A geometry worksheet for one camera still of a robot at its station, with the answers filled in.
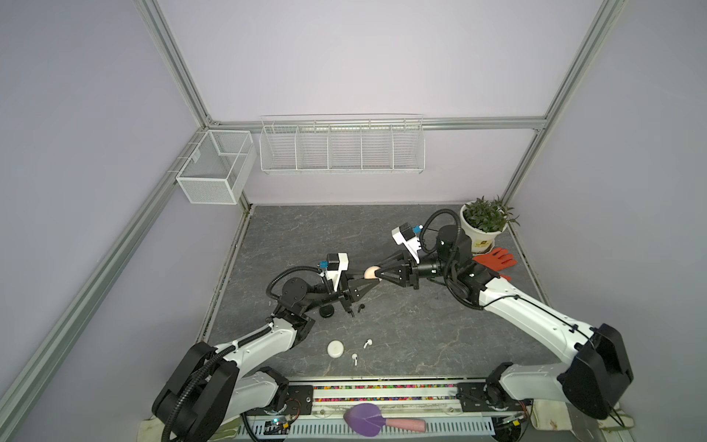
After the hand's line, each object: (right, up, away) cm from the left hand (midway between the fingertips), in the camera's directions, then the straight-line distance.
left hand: (377, 281), depth 67 cm
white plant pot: (+40, +9, +31) cm, 51 cm away
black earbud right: (-4, -13, +24) cm, 27 cm away
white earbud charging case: (-12, -23, +14) cm, 29 cm away
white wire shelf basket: (-11, +44, +32) cm, 56 cm away
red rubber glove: (+47, +2, +34) cm, 57 cm away
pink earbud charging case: (-2, +3, -2) cm, 4 cm away
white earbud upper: (-2, -22, +15) cm, 27 cm away
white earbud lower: (-6, -25, +13) cm, 29 cm away
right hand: (-1, +2, -1) cm, 2 cm away
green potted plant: (+40, +18, +26) cm, 51 cm away
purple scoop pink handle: (-3, -37, +4) cm, 37 cm away
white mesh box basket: (-59, +37, +38) cm, 79 cm away
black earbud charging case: (-15, -13, +21) cm, 30 cm away
